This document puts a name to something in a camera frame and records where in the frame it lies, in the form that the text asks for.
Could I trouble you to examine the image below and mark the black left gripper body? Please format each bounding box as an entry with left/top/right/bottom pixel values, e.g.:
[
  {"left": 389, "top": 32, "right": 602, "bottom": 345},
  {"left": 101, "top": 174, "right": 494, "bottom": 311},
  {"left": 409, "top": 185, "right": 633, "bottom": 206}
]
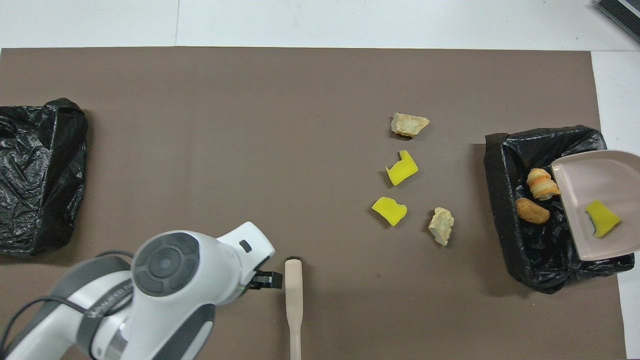
[{"left": 242, "top": 269, "right": 265, "bottom": 292}]

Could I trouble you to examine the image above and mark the beige hand brush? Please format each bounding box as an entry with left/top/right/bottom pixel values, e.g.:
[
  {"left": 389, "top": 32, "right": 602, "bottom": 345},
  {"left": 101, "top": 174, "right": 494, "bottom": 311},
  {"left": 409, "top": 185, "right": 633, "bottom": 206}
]
[{"left": 284, "top": 258, "right": 304, "bottom": 360}]

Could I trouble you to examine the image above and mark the rounded yellow sponge piece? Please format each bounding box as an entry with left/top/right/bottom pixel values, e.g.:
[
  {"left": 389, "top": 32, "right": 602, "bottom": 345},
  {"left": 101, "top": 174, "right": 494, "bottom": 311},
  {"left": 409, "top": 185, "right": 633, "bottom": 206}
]
[{"left": 371, "top": 196, "right": 408, "bottom": 227}]

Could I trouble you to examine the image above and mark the notched yellow sponge piece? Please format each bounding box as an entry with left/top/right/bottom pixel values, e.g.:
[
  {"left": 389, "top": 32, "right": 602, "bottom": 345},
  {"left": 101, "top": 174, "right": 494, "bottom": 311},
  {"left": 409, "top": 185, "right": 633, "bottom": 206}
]
[{"left": 385, "top": 150, "right": 420, "bottom": 187}]

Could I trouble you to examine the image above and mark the pale bread chunk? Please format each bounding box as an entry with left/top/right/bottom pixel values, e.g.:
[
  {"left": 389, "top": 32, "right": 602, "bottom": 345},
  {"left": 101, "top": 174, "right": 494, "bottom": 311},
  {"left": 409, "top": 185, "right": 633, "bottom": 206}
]
[{"left": 390, "top": 112, "right": 430, "bottom": 138}]

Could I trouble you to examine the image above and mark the brown bread nugget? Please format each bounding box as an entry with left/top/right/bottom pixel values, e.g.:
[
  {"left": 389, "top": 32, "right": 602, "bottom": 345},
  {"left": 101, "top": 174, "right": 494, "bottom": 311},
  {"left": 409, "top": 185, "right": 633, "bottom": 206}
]
[{"left": 515, "top": 197, "right": 551, "bottom": 224}]

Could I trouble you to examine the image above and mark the striped croissant piece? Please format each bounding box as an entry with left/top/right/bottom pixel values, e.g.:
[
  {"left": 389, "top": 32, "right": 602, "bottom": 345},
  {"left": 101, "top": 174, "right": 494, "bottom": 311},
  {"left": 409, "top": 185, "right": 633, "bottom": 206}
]
[{"left": 526, "top": 168, "right": 562, "bottom": 201}]

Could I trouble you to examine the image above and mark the yellow sponge wedge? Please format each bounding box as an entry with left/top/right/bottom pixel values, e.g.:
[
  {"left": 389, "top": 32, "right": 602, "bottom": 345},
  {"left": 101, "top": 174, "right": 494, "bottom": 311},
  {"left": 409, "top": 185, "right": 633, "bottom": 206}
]
[{"left": 585, "top": 199, "right": 622, "bottom": 238}]

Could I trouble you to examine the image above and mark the beige plastic dustpan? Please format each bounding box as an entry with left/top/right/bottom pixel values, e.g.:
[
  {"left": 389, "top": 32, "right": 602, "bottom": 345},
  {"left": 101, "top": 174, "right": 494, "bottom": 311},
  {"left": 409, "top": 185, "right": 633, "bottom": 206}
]
[{"left": 550, "top": 150, "right": 640, "bottom": 262}]

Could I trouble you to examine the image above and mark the bin wrapped in black bag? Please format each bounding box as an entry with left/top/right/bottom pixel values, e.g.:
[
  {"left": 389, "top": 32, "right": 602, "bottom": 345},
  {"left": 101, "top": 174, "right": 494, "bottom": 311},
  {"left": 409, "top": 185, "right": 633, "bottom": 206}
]
[{"left": 0, "top": 98, "right": 89, "bottom": 256}]

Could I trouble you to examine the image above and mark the open bin with black bag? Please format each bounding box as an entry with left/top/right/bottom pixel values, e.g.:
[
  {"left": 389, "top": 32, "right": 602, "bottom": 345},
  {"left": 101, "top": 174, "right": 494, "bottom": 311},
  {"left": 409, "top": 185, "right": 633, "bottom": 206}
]
[{"left": 483, "top": 126, "right": 636, "bottom": 295}]

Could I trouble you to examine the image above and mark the brown table mat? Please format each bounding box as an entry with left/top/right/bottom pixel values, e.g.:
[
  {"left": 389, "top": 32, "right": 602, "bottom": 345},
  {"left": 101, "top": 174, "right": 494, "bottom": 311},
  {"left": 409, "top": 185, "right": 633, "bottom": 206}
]
[{"left": 0, "top": 47, "right": 628, "bottom": 360}]

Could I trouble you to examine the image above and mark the small pale crumpled scrap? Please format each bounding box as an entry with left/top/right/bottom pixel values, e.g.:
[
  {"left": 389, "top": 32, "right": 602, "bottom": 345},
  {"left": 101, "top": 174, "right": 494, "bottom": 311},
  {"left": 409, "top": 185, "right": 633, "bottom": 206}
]
[{"left": 428, "top": 207, "right": 455, "bottom": 247}]

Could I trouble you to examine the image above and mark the dark striped corner object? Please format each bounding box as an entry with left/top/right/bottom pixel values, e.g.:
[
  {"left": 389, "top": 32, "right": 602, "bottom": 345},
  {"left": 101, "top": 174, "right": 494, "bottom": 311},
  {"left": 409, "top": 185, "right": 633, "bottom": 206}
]
[{"left": 595, "top": 0, "right": 640, "bottom": 43}]

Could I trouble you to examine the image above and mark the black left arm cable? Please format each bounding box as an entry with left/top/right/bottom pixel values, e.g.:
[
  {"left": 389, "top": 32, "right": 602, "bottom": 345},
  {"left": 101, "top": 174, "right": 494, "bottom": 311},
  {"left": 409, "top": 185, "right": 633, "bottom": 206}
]
[{"left": 0, "top": 249, "right": 136, "bottom": 351}]

